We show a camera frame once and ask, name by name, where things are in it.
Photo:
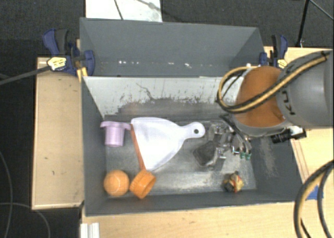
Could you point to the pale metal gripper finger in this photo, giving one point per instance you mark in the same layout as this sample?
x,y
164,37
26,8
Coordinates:
x,y
218,158
217,132

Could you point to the yellow and brown toy figure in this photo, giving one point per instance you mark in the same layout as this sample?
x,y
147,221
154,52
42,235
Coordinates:
x,y
233,182

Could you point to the white plastic dustpan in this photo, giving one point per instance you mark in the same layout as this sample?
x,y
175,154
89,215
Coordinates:
x,y
156,140

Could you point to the orange measuring scoop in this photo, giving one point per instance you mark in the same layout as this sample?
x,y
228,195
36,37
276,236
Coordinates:
x,y
143,183

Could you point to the grey metal bin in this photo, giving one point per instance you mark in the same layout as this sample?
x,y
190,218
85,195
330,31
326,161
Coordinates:
x,y
167,49

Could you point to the pale purple plastic cup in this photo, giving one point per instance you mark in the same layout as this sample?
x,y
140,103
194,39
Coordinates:
x,y
114,133

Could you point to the orange ball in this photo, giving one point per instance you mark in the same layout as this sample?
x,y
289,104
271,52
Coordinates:
x,y
116,182

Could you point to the pale wood board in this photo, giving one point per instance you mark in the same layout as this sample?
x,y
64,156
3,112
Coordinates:
x,y
58,132

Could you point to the black cylinder on white bracket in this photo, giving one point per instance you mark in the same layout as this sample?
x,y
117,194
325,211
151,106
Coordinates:
x,y
283,136

